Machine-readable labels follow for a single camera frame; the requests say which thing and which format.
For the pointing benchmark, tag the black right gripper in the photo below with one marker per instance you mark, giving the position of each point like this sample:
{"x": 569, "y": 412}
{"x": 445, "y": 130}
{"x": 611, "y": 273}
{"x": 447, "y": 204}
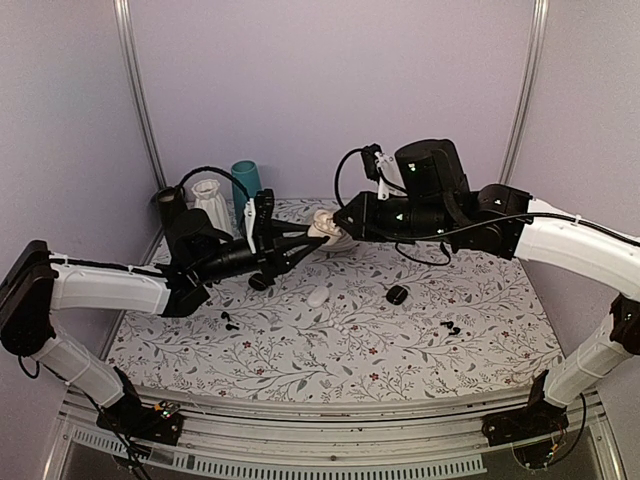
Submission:
{"x": 363, "y": 225}

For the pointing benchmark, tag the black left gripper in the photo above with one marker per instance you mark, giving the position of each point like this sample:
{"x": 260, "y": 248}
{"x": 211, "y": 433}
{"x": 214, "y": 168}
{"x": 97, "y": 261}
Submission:
{"x": 279, "y": 257}

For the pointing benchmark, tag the small white case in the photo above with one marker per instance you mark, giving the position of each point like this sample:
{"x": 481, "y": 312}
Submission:
{"x": 322, "y": 225}

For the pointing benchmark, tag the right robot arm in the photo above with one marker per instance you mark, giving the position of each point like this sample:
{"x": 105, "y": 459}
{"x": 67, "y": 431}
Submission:
{"x": 424, "y": 196}

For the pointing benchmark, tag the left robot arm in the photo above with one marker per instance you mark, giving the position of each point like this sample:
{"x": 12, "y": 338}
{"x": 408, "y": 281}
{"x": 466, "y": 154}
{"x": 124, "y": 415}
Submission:
{"x": 40, "y": 282}

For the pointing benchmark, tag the black earbud case left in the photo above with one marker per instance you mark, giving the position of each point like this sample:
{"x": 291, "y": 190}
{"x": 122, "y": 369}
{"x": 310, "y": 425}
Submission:
{"x": 258, "y": 282}

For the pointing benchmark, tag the black earbud case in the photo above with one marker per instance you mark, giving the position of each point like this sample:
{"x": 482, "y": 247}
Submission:
{"x": 258, "y": 282}
{"x": 396, "y": 294}

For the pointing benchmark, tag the white oval earbud case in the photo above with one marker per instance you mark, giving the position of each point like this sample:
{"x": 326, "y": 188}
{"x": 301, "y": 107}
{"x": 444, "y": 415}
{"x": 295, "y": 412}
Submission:
{"x": 318, "y": 296}

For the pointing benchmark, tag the black earbud case right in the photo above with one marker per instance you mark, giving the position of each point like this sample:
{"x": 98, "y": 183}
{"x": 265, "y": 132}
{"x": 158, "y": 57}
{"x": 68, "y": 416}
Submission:
{"x": 396, "y": 294}

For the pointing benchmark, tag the white earbuds on mat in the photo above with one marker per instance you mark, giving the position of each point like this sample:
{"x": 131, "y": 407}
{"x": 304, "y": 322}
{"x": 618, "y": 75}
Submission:
{"x": 340, "y": 328}

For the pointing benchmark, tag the white ribbed plate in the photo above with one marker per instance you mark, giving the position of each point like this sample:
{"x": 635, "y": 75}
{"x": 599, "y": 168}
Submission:
{"x": 343, "y": 244}

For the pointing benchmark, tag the teal vase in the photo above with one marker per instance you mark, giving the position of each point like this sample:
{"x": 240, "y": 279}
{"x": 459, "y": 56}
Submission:
{"x": 246, "y": 172}

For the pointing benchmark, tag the white ribbed vase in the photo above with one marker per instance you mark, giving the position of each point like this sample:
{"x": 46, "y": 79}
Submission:
{"x": 208, "y": 197}

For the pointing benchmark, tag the floral table mat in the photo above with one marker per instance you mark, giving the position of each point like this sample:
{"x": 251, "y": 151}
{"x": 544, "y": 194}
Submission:
{"x": 284, "y": 350}

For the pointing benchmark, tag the black cylinder vase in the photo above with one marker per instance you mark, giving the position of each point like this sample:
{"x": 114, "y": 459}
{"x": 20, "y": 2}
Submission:
{"x": 170, "y": 204}

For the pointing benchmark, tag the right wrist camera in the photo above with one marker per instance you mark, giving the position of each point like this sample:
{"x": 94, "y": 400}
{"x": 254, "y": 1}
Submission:
{"x": 382, "y": 169}

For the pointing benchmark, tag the right aluminium post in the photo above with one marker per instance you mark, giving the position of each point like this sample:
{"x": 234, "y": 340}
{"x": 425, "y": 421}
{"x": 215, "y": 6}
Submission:
{"x": 532, "y": 63}

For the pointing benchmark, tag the aluminium post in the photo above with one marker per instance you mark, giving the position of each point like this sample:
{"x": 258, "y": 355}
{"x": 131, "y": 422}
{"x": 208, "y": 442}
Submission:
{"x": 125, "y": 30}
{"x": 532, "y": 63}

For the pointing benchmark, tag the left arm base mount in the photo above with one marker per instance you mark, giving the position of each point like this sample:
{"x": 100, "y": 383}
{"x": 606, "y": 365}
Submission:
{"x": 142, "y": 422}

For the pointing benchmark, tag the front aluminium rail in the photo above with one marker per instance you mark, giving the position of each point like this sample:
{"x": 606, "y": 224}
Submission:
{"x": 416, "y": 439}

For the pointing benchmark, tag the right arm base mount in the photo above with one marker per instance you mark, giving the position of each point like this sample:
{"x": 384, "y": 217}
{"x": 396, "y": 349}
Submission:
{"x": 537, "y": 419}

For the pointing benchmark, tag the left aluminium post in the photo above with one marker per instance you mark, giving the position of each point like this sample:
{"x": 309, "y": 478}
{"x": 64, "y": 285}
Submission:
{"x": 125, "y": 30}

